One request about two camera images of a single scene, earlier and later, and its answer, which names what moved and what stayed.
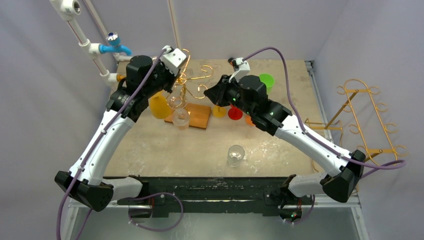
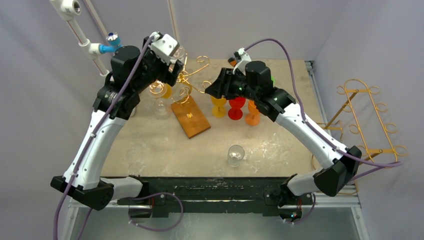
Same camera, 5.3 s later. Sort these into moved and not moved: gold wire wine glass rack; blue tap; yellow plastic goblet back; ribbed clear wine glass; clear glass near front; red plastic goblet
Moved: ribbed clear wine glass; gold wire wine glass rack
Not moved: red plastic goblet; yellow plastic goblet back; blue tap; clear glass near front
